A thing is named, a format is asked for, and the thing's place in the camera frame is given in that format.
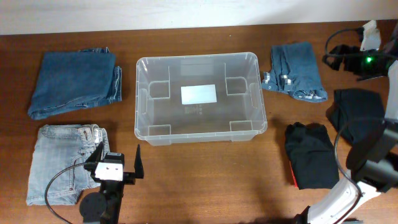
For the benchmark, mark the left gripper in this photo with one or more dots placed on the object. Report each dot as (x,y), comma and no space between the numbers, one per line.
(128,178)

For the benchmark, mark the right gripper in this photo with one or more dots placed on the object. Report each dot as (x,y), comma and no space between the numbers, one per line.
(352,65)

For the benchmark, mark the small blue denim shorts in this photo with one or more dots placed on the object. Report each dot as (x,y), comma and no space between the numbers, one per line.
(294,72)

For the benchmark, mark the black garment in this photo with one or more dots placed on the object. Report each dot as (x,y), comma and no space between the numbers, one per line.
(354,103)
(310,152)

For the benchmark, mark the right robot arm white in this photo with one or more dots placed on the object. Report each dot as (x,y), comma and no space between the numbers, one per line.
(371,167)

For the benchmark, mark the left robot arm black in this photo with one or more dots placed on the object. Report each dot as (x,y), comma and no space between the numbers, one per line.
(103,206)

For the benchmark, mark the white label in container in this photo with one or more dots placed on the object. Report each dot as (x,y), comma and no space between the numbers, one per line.
(199,94)

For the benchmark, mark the clear plastic storage container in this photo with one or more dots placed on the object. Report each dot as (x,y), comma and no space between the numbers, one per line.
(238,115)

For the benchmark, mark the light blue folded jeans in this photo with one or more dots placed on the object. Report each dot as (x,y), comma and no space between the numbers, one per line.
(58,147)

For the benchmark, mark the dark blue folded jeans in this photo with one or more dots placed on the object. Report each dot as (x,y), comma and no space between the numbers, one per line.
(70,81)

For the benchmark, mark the red item under garment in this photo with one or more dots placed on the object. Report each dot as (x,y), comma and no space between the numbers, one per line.
(293,176)

